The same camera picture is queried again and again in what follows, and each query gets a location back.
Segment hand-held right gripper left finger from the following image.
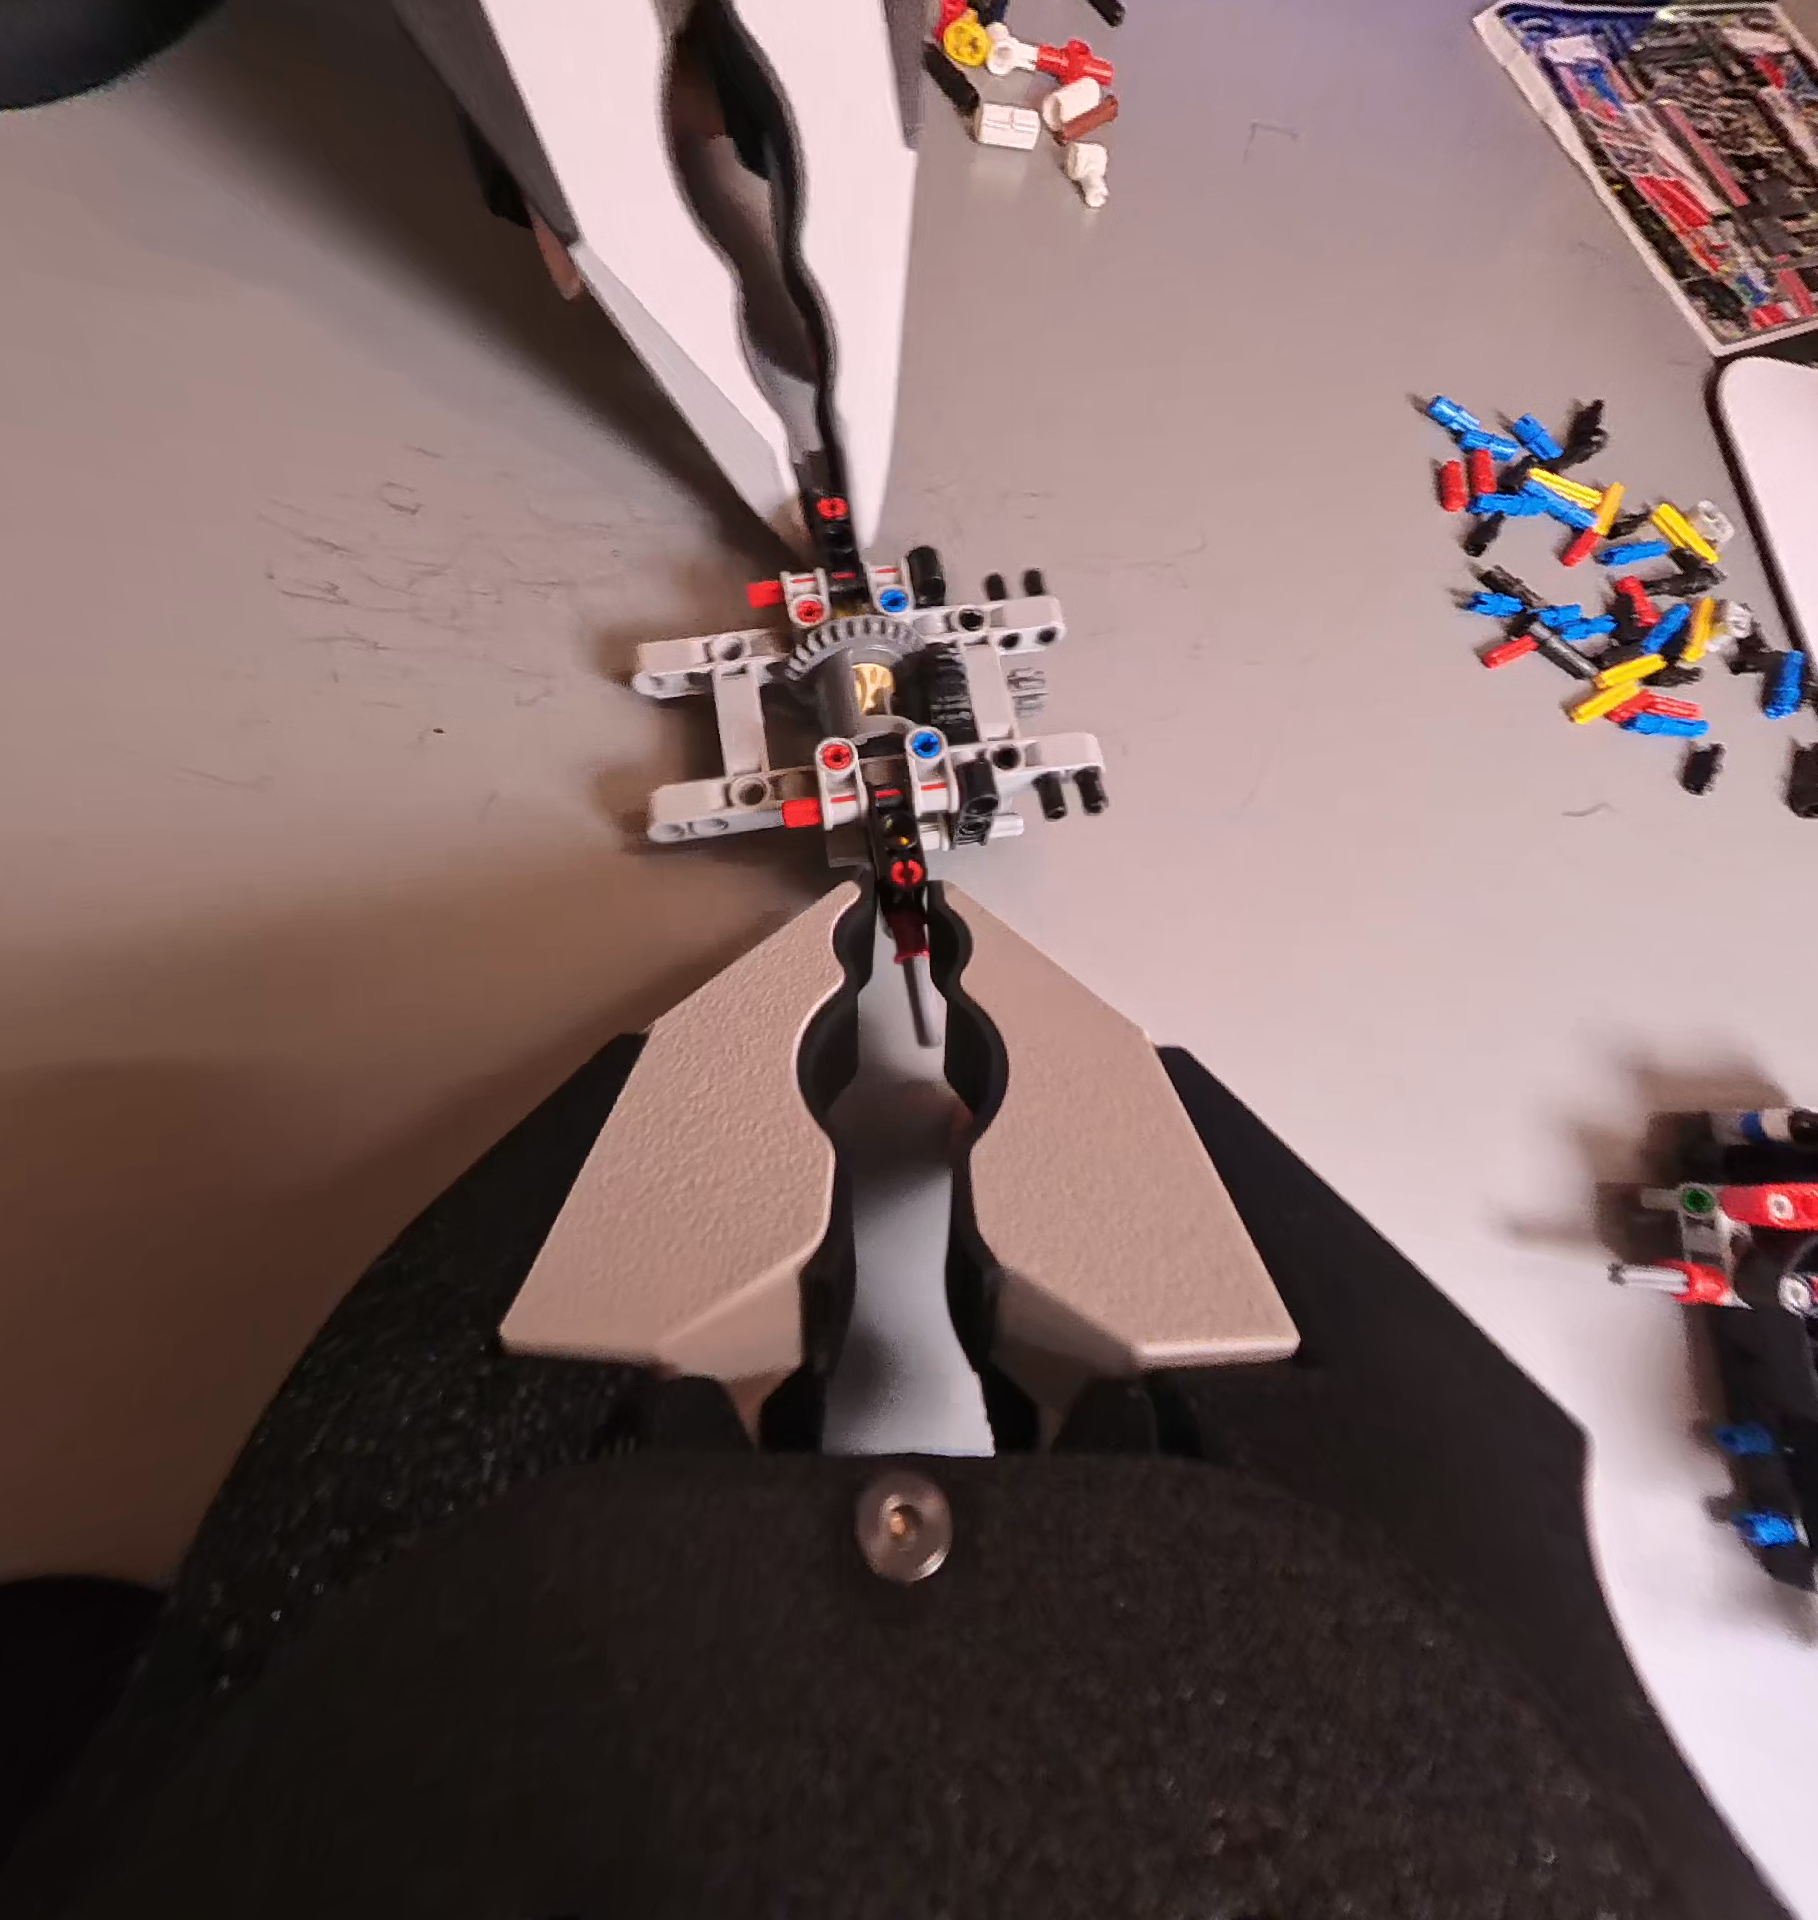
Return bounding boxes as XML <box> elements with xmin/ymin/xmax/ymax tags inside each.
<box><xmin>500</xmin><ymin>877</ymin><xmax>869</xmax><ymax>1454</ymax></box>

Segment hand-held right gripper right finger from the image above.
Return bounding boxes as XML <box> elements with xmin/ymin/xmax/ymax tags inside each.
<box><xmin>932</xmin><ymin>881</ymin><xmax>1300</xmax><ymax>1454</ymax></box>

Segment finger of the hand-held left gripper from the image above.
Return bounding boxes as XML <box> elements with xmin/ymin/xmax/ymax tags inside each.
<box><xmin>726</xmin><ymin>0</ymin><xmax>923</xmax><ymax>543</ymax></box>
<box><xmin>481</xmin><ymin>0</ymin><xmax>819</xmax><ymax>543</ymax></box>

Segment grey lego gearbox assembly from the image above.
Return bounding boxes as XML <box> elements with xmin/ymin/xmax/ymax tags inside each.
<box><xmin>631</xmin><ymin>488</ymin><xmax>1108</xmax><ymax>1051</ymax></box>

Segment scattered white red lego pieces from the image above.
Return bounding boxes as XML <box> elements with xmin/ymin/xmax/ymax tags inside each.
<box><xmin>923</xmin><ymin>0</ymin><xmax>1120</xmax><ymax>210</ymax></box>

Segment lego car chassis assembly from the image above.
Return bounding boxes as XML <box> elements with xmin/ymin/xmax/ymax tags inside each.
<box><xmin>1605</xmin><ymin>1102</ymin><xmax>1818</xmax><ymax>1599</ymax></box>

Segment pile of coloured lego pins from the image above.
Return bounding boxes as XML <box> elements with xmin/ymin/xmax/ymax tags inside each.
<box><xmin>1412</xmin><ymin>394</ymin><xmax>1818</xmax><ymax>818</ymax></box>

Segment lego sticker sheet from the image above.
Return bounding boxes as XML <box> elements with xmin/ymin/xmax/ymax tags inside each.
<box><xmin>1470</xmin><ymin>0</ymin><xmax>1818</xmax><ymax>358</ymax></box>

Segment person's left hand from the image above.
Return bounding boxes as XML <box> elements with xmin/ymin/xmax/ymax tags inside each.
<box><xmin>536</xmin><ymin>37</ymin><xmax>774</xmax><ymax>302</ymax></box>

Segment white book stand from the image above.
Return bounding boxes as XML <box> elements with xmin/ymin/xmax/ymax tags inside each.
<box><xmin>1711</xmin><ymin>351</ymin><xmax>1818</xmax><ymax>782</ymax></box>

